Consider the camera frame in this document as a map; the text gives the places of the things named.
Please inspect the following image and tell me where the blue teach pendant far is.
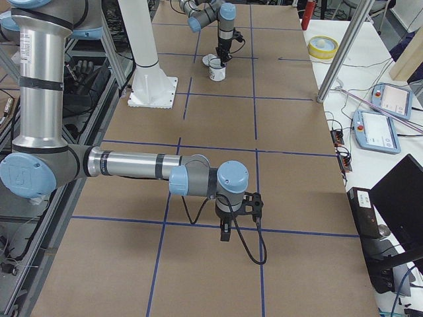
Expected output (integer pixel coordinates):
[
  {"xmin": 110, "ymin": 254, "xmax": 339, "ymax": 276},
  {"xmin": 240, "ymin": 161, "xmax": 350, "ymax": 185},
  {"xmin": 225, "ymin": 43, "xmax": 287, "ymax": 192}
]
[{"xmin": 371, "ymin": 83, "xmax": 413, "ymax": 120}]

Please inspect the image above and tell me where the yellow tape roll with bowl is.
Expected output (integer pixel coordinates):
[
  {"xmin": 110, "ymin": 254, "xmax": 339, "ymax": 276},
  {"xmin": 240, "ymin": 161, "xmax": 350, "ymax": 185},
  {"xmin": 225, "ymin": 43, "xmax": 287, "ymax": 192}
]
[{"xmin": 307, "ymin": 36, "xmax": 339, "ymax": 60}]

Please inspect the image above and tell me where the black monitor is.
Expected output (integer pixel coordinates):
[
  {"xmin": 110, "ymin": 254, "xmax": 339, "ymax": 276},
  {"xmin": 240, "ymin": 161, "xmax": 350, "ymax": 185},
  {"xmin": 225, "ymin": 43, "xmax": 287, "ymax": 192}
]
[{"xmin": 370, "ymin": 154, "xmax": 422, "ymax": 250}]

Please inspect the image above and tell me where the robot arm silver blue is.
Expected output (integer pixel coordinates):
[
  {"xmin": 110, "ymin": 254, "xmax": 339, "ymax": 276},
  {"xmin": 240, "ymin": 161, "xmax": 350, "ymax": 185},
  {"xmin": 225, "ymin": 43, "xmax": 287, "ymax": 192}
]
[
  {"xmin": 1, "ymin": 1, "xmax": 252, "ymax": 232},
  {"xmin": 179, "ymin": 1, "xmax": 239, "ymax": 67}
]

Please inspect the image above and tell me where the white enamel mug blue rim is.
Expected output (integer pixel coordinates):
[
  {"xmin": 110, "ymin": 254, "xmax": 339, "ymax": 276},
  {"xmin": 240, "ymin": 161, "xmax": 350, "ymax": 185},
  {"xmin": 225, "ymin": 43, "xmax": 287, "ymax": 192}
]
[{"xmin": 209, "ymin": 57, "xmax": 226, "ymax": 82}]

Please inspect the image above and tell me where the blue teach pendant near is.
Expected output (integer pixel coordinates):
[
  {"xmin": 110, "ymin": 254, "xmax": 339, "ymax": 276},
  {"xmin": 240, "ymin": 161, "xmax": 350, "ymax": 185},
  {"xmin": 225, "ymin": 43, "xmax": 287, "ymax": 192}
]
[{"xmin": 352, "ymin": 110, "xmax": 401, "ymax": 154}]

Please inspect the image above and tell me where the white ceramic lid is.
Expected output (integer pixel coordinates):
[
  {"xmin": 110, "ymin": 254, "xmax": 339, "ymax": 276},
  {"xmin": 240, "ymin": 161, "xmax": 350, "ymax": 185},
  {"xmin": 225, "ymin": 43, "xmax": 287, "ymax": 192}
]
[{"xmin": 202, "ymin": 53, "xmax": 219, "ymax": 66}]

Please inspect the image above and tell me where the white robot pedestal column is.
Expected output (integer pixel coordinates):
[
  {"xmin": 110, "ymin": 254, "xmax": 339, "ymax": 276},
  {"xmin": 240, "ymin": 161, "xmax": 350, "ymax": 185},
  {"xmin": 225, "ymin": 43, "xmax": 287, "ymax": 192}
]
[{"xmin": 118, "ymin": 0, "xmax": 178, "ymax": 109}]

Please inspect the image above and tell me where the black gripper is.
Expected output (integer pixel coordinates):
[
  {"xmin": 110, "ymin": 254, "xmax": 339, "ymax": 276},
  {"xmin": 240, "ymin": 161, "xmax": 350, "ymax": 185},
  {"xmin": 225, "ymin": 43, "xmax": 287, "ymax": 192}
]
[
  {"xmin": 216, "ymin": 38, "xmax": 231, "ymax": 66},
  {"xmin": 216, "ymin": 207, "xmax": 240, "ymax": 228}
]

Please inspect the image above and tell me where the blue teach pendant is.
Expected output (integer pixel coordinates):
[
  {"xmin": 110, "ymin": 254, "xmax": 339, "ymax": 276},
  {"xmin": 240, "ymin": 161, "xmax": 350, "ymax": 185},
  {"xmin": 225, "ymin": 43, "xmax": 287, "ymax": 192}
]
[
  {"xmin": 352, "ymin": 110, "xmax": 401, "ymax": 154},
  {"xmin": 371, "ymin": 83, "xmax": 413, "ymax": 120}
]

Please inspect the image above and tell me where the aluminium frame post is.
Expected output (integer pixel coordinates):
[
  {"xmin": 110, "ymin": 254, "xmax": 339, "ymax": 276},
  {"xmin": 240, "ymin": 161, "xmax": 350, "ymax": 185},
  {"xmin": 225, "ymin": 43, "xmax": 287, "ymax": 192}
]
[{"xmin": 317, "ymin": 0, "xmax": 374, "ymax": 103}]

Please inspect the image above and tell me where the red cylinder tube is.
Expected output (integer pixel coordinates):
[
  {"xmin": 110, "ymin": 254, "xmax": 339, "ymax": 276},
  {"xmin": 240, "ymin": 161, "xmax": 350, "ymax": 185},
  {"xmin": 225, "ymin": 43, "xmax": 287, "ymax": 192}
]
[{"xmin": 301, "ymin": 0, "xmax": 316, "ymax": 30}]

